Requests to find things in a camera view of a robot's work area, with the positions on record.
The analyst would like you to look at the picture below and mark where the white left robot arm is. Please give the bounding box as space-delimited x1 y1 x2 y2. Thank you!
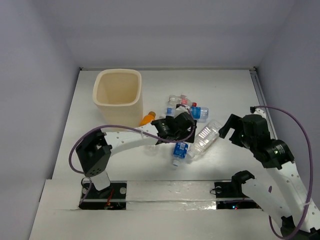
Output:
72 112 197 198

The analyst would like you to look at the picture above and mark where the cream plastic bin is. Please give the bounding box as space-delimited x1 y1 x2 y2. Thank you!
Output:
92 68 143 128

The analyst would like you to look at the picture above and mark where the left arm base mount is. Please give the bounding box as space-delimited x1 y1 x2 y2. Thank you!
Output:
78 178 127 211

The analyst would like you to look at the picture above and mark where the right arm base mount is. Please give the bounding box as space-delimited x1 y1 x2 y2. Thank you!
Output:
210 170 260 210

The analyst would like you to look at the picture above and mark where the small clear bottle blue cap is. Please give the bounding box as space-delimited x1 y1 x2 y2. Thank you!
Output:
159 107 176 119

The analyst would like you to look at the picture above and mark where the large clear plastic bottle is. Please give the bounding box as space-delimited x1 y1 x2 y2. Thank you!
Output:
187 119 222 159

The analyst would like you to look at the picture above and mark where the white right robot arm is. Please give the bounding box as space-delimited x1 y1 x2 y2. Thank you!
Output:
219 114 320 240

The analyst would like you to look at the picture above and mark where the orange plastic bottle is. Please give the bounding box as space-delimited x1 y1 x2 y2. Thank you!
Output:
139 111 156 127

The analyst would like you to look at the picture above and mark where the red label clear bottle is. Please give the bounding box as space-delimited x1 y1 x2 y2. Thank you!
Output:
168 95 197 107

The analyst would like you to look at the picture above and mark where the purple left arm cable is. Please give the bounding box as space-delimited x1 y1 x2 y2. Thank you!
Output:
68 104 196 175

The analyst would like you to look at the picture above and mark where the aluminium side rail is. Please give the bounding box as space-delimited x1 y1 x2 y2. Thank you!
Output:
249 68 277 139

